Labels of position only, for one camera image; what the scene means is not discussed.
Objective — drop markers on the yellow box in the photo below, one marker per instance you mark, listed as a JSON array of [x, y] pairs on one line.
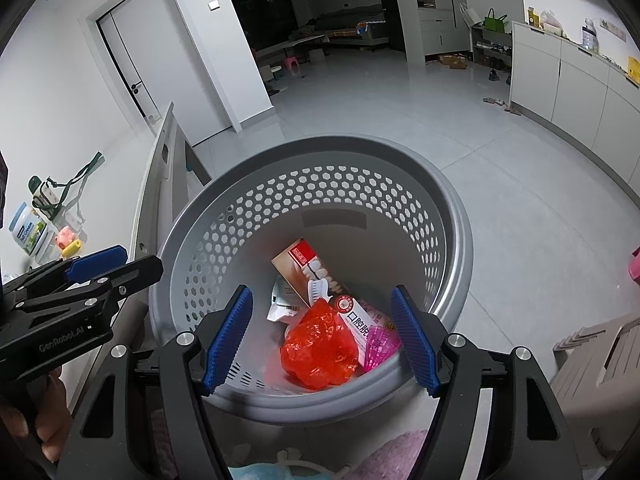
[[534, 17]]

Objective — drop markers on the white low cabinet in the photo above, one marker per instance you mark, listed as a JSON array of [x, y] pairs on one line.
[[575, 80]]

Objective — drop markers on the pink plastic object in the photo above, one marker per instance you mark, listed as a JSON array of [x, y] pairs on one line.
[[635, 265]]

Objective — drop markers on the dark sofa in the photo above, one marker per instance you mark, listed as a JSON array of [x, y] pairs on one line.
[[345, 25]]

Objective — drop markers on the pink plastic stool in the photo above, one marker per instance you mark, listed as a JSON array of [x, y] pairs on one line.
[[293, 67]]

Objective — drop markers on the white door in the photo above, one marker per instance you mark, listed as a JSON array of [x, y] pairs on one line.
[[170, 60]]

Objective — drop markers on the red plastic bag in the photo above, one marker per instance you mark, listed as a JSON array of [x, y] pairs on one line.
[[315, 350]]

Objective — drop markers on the toothpaste box with teeth picture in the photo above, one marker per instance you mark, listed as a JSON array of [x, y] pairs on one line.
[[305, 265]]

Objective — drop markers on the pink fuzzy cloth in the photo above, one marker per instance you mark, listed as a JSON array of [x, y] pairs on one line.
[[390, 455]]

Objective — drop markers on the light blue cloth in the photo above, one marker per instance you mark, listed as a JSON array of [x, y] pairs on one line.
[[260, 472]]

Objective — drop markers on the cardboard box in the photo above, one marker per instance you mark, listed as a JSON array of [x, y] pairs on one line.
[[454, 61]]

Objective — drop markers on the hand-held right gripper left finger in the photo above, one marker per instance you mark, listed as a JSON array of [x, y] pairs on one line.
[[227, 345]]

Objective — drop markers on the person's left hand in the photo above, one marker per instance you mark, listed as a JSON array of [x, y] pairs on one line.
[[52, 410]]

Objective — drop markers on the grey perforated basket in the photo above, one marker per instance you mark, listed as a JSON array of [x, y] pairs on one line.
[[325, 195]]

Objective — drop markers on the green bag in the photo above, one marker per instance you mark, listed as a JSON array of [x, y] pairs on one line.
[[496, 22]]

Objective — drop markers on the beige plastic stool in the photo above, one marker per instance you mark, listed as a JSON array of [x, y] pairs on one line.
[[600, 375]]

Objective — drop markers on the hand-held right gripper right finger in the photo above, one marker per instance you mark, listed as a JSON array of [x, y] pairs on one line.
[[415, 340]]

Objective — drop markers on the white box with red circle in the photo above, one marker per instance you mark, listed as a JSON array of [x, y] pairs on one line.
[[357, 330]]

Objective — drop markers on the pink pig toy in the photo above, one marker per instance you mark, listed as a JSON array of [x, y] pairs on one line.
[[65, 236]]

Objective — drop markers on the yellow toy piece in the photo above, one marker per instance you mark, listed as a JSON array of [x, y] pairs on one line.
[[72, 249]]

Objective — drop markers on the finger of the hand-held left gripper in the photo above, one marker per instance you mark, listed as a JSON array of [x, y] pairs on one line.
[[97, 262], [135, 272]]

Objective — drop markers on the white tall shelf cabinet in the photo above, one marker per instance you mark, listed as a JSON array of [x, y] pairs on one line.
[[437, 15]]

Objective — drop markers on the milk powder can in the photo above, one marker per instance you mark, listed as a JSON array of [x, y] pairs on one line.
[[30, 232]]

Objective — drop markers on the shoe rack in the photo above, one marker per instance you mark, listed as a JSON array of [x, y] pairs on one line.
[[492, 47]]

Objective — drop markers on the pink mesh shuttlecock toy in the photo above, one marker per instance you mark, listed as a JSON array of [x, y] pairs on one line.
[[380, 347]]

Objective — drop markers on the pale pink bag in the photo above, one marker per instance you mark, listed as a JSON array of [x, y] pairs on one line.
[[552, 22]]

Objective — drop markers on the small white bin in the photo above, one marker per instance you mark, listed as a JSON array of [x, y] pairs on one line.
[[316, 55]]

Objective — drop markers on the pale blue white packet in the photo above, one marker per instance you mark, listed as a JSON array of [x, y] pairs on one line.
[[285, 305]]

